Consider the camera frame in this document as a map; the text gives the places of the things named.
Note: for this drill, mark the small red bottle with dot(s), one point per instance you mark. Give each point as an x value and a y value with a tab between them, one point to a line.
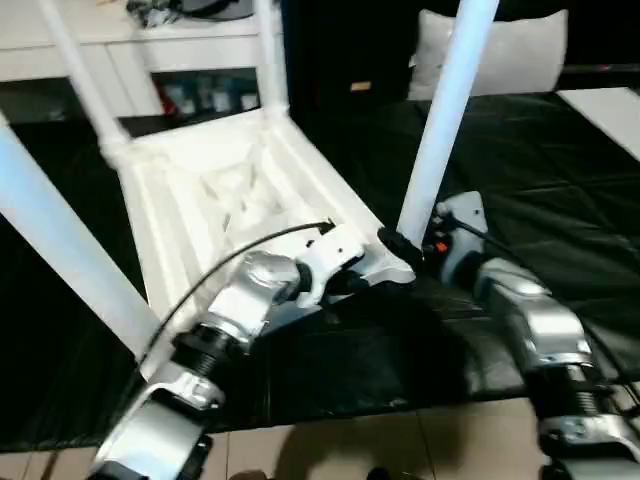
169	105

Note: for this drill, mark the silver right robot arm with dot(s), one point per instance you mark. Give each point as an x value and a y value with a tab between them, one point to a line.
550	320

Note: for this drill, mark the dark crumpled cloth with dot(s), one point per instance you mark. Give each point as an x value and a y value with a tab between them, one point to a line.
147	12

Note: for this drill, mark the tall white jar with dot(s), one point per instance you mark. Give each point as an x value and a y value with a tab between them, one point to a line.
220	100

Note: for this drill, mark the white glass-door cabinet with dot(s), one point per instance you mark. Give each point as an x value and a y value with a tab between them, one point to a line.
175	50

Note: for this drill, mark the black tall furniture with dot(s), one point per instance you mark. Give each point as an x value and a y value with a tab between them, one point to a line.
325	50

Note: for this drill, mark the small yellow label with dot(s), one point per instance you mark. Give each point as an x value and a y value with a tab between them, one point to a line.
360	86

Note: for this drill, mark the white plastic table leg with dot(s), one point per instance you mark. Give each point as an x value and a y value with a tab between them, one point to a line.
60	225
272	60
440	125
85	75

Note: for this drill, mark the small white cup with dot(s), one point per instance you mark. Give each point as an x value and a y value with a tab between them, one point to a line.
247	102

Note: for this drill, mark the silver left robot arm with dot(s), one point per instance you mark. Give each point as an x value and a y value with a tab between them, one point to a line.
240	305

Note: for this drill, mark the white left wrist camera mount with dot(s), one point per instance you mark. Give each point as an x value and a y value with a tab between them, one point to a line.
335	245

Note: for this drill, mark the white plastic table top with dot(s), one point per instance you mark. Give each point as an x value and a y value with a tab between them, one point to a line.
210	165

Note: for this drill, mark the black work mat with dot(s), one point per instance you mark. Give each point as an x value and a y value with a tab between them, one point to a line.
550	175

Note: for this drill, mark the white flat sheet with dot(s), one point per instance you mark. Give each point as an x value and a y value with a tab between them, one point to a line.
605	112

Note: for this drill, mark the grey printed cushion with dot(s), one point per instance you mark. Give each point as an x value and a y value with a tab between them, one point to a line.
520	55

